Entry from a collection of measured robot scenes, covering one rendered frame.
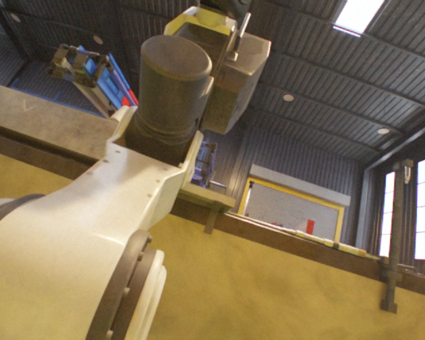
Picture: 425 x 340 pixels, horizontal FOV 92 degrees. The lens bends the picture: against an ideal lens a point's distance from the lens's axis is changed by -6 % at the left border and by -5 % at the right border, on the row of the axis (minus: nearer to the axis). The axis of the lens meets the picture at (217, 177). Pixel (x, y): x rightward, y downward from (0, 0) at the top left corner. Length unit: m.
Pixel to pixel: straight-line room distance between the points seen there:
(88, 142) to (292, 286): 0.99
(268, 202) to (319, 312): 11.04
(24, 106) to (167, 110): 0.99
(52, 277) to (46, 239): 0.03
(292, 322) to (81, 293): 0.82
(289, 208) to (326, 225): 2.18
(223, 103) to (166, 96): 0.25
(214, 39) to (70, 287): 0.61
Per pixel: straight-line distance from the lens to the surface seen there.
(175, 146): 0.46
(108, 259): 0.22
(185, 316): 0.88
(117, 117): 1.15
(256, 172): 11.67
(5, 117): 1.32
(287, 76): 11.21
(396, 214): 1.15
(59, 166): 1.06
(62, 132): 1.13
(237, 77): 0.59
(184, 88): 0.36
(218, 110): 0.61
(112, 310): 0.21
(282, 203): 12.17
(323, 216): 13.03
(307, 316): 0.97
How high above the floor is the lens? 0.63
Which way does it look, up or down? 17 degrees up
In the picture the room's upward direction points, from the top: 19 degrees clockwise
